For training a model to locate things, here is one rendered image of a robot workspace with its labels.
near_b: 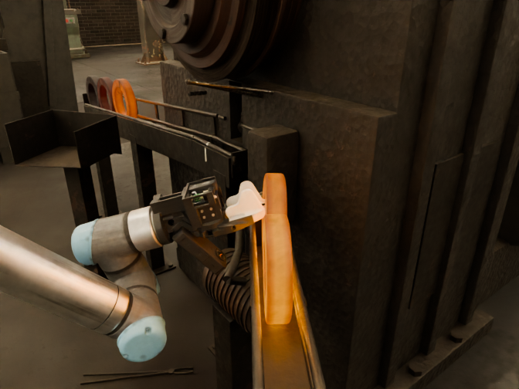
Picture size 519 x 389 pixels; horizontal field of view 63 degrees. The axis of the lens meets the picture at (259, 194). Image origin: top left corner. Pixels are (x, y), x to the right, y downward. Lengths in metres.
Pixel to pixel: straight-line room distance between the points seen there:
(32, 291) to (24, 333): 1.12
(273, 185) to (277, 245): 0.17
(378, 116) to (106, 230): 0.53
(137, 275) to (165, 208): 0.14
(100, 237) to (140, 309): 0.14
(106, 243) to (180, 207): 0.14
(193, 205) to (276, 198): 0.14
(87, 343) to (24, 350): 0.20
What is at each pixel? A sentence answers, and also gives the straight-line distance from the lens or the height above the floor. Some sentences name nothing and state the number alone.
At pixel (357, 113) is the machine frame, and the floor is 0.87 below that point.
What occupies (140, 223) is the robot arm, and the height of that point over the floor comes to 0.73.
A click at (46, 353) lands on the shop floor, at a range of 1.66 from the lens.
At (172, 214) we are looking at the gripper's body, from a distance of 0.74.
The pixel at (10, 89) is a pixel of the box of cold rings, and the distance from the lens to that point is 3.41.
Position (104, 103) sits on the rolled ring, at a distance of 2.05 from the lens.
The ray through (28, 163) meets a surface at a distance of 1.55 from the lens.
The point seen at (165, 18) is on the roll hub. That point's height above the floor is 1.03.
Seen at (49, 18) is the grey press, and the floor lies 0.93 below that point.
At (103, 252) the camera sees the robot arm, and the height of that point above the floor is 0.68.
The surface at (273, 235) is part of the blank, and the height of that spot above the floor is 0.79.
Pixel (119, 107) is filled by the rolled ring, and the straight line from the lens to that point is 1.88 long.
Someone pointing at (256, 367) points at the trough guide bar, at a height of 0.72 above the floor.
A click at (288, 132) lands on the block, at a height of 0.80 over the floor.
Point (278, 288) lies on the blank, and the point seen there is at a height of 0.74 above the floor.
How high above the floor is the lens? 1.07
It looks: 25 degrees down
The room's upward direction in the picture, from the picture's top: straight up
